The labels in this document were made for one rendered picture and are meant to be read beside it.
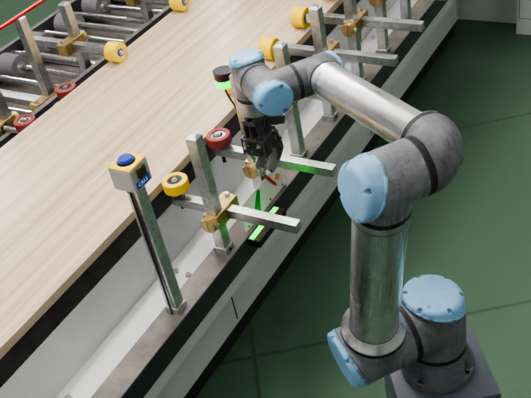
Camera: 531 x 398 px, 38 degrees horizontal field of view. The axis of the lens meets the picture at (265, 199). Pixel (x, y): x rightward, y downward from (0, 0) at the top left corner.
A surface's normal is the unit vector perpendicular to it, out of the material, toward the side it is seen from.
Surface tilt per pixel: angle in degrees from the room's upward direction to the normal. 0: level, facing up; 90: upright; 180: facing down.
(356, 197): 83
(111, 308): 90
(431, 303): 5
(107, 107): 0
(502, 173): 0
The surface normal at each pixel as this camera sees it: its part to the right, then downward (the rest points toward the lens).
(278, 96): 0.32, 0.54
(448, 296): -0.09, -0.81
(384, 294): 0.17, 0.75
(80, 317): 0.86, 0.18
